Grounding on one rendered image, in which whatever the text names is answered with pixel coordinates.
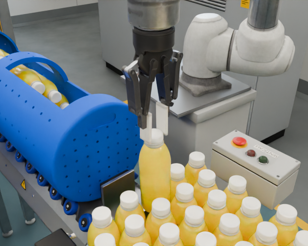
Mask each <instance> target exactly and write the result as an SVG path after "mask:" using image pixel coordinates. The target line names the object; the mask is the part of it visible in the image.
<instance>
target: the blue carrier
mask: <svg viewBox="0 0 308 246"><path fill-rule="evenodd" d="M0 49H2V50H4V51H5V52H7V53H8V54H9V55H7V56H5V57H3V58H1V59H0V133H1V134H2V135H3V136H4V137H5V138H6V139H7V140H8V141H9V142H10V143H11V144H12V145H13V146H14V147H15V148H16V149H17V150H18V151H19V152H20V153H21V154H22V155H23V156H24V157H25V158H26V159H27V160H28V161H29V162H30V163H31V164H32V165H33V166H34V168H35V169H36V170H37V171H38V172H39V173H40V174H41V175H42V176H43V177H44V178H45V179H46V180H47V181H48V182H49V183H50V184H51V185H52V186H53V187H54V188H55V189H56V190H57V191H58V192H59V193H60V194H61V195H62V196H63V197H65V198H67V199H69V200H72V201H76V202H88V201H93V200H96V199H99V198H101V190H100V183H102V182H104V181H106V180H108V179H110V178H112V177H113V176H115V175H117V174H119V173H121V172H123V171H125V170H126V169H127V170H131V169H134V167H135V165H136V164H137V162H138V159H139V153H140V150H141V148H142V146H143V143H144V141H143V140H142V139H141V138H140V128H139V127H138V122H137V121H138V120H137V115H135V114H133V113H131V112H130V111H129V109H128V104H126V103H124V102H122V101H121V100H119V99H117V98H116V97H113V96H111V95H107V94H90V93H88V92H87V91H85V90H83V89H82V88H80V87H78V86H77V85H75V84H74V83H72V82H70V81H69V80H68V78H67V76H66V74H65V72H64V71H63V69H62V68H61V67H60V66H59V65H58V64H56V63H55V62H53V61H51V60H50V59H48V58H46V57H44V56H42V55H40V54H38V53H34V52H21V51H20V50H18V48H17V46H16V44H15V43H14V42H13V40H12V39H11V38H10V37H9V36H7V35H6V34H4V33H3V32H1V31H0ZM40 62H42V63H46V64H47V65H48V66H49V67H50V68H51V69H52V70H51V69H49V68H47V67H46V66H44V65H42V64H41V63H40ZM20 64H23V65H25V66H26V67H28V68H29V69H33V70H35V71H36V72H38V73H39V74H41V75H42V76H44V77H45V78H47V79H48V80H50V81H51V82H53V83H54V84H55V85H56V87H57V89H58V91H59V92H60V93H62V94H63V95H64V96H65V97H66V98H67V99H68V102H69V105H68V106H67V107H65V108H64V109H63V110H62V109H61V108H60V107H59V106H57V105H56V104H54V103H53V102H52V101H50V100H49V99H48V98H46V97H45V96H43V95H42V94H41V93H39V92H38V91H37V90H35V89H34V88H32V87H31V86H29V85H28V84H27V83H25V82H24V81H23V80H21V79H20V78H18V77H17V76H16V75H14V74H13V73H12V72H10V70H11V69H13V68H14V67H16V66H18V65H20Z"/></svg>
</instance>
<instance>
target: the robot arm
mask: <svg viewBox="0 0 308 246"><path fill-rule="evenodd" d="M281 5H282V0H250V3H249V10H248V18H246V19H245V20H244V21H243V22H242V23H241V24H240V26H239V29H238V30H234V29H232V28H230V27H228V23H227V21H226V20H225V19H224V18H223V17H221V16H220V15H218V14H214V13H204V14H199V15H197V16H195V18H194V19H193V20H192V22H191V24H190V26H189V27H188V30H187V32H186V35H185V38H184V45H183V53H181V52H179V51H176V50H173V49H172V47H173V46H174V44H175V27H174V26H175V25H176V24H177V23H178V22H179V9H180V0H127V8H128V22H129V24H131V25H132V26H133V27H132V41H133V46H134V48H135V55H134V58H133V62H132V63H131V64H130V65H129V66H125V65H124V66H123V67H122V72H123V74H124V76H125V80H126V90H127V99H128V109H129V111H130V112H131V113H133V114H135V115H137V120H138V121H137V122H138V127H139V128H140V138H141V139H142V140H144V141H145V142H147V143H148V144H151V143H152V113H150V112H149V106H150V98H151V91H152V84H153V82H154V81H155V79H156V85H157V91H158V97H159V101H160V102H159V101H157V102H156V128H157V129H160V130H161V131H162V132H163V135H165V136H166V135H168V117H169V115H170V107H172V106H173V105H174V102H172V100H176V99H177V97H178V85H181V86H182V87H183V88H185V89H186V90H187V91H189V92H190V93H191V94H192V96H194V97H200V96H201V95H204V94H207V93H211V92H215V91H218V90H222V89H228V88H231V85H232V84H231V83H230V82H228V81H225V80H224V79H222V78H221V72H225V71H230V72H234V73H238V74H244V75H250V76H260V77H269V76H276V75H280V74H282V73H284V72H286V71H288V70H289V68H290V66H291V63H292V60H293V56H294V52H295V46H294V44H293V41H292V39H291V38H290V37H289V36H285V29H284V26H283V25H282V23H281V22H280V21H279V14H280V10H281ZM181 61H183V65H182V66H181V70H182V74H179V73H180V64H181ZM138 69H139V71H137V70H138ZM138 78H139V79H138ZM171 91H172V92H171Z"/></svg>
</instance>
